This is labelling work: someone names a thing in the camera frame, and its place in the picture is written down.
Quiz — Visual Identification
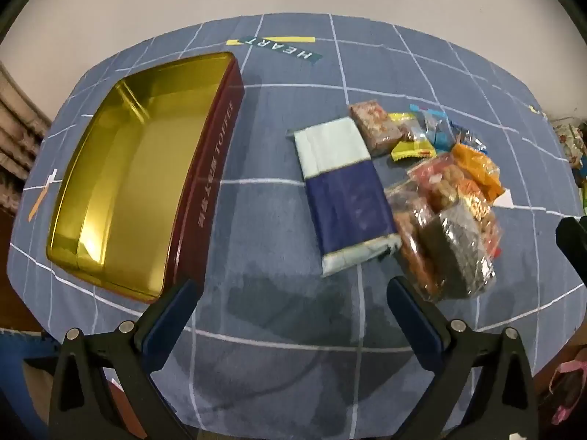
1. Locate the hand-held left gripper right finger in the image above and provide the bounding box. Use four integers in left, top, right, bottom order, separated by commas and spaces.
387, 276, 539, 440

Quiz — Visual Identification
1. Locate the brown cake snack packet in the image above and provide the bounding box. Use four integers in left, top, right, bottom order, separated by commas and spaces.
349, 102, 402, 157

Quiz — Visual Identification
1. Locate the red snack packet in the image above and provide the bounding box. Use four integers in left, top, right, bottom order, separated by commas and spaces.
407, 153, 503, 260

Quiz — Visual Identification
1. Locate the light blue candy wrapper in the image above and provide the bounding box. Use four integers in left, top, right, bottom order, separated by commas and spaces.
409, 104, 448, 152

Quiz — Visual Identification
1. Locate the yellow snack packet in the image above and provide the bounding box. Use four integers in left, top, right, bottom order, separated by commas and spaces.
389, 111, 436, 162

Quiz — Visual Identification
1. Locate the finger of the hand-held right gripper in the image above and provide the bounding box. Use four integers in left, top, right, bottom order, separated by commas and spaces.
556, 216, 587, 287

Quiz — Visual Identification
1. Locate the orange snack packet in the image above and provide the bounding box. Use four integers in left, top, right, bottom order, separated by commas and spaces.
452, 143, 506, 201

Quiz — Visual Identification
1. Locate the gold and maroon tin box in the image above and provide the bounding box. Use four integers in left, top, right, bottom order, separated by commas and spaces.
46, 52, 244, 303

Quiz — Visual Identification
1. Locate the navy and pale blue packet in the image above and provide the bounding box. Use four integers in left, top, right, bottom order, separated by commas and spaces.
287, 117, 402, 278

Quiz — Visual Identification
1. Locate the beige pleated curtain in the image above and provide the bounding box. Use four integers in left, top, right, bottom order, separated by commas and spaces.
0, 62, 52, 214

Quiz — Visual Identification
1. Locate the dark seaweed snack packet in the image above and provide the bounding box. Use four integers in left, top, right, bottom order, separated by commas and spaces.
435, 204, 498, 301

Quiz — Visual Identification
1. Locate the blue checked tablecloth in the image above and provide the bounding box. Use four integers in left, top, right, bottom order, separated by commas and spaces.
7, 11, 585, 440

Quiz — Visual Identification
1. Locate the pink strap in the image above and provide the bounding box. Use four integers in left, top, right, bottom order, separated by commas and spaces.
548, 360, 587, 425

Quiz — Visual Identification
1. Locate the clear packet of brown snacks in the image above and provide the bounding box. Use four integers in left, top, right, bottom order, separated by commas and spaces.
384, 181, 443, 303

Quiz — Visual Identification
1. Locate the colourful patterned bag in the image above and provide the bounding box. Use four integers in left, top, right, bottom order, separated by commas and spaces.
553, 119, 587, 170

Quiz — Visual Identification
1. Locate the blue floor mat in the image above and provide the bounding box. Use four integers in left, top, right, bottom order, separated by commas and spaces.
0, 330, 51, 440

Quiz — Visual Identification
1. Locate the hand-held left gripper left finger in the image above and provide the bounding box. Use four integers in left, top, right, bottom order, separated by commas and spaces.
48, 277, 200, 440

